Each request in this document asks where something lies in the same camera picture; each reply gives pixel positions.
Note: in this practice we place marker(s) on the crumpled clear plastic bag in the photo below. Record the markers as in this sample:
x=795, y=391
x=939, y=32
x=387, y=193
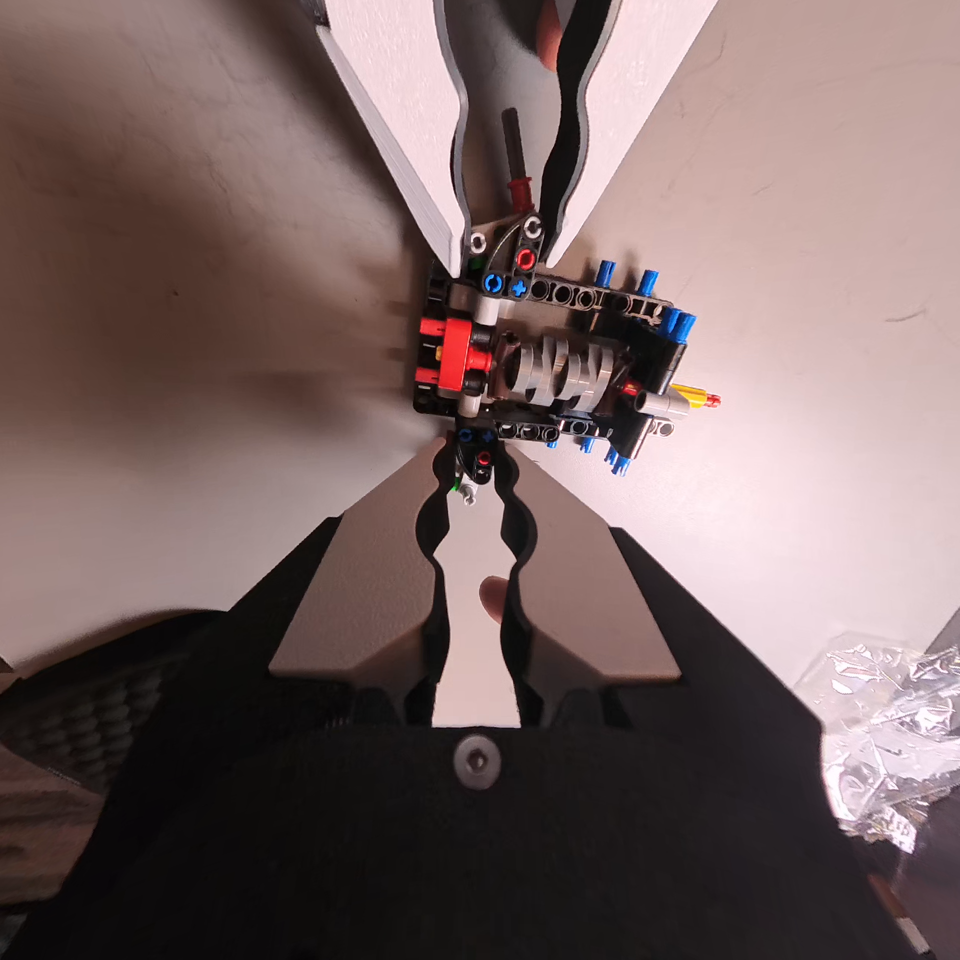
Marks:
x=885, y=735

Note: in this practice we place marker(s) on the black mesh chair seat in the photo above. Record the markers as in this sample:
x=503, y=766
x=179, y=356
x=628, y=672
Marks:
x=90, y=705

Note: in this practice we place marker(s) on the person's right hand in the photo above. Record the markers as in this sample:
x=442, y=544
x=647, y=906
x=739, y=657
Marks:
x=493, y=600

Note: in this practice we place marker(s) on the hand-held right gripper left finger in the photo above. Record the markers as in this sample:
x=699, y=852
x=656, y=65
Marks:
x=360, y=600

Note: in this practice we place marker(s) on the person's left hand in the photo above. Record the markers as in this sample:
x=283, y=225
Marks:
x=550, y=37

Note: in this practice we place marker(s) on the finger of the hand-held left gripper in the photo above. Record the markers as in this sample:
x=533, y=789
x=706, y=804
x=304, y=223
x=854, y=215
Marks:
x=397, y=90
x=637, y=75

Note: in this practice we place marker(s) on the lego chassis assembly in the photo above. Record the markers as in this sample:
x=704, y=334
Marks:
x=555, y=367

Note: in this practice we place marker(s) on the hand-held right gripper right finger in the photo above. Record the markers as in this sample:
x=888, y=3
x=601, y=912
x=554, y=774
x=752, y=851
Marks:
x=585, y=607

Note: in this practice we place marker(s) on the black lego beam subassembly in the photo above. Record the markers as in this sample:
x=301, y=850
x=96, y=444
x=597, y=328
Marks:
x=480, y=457

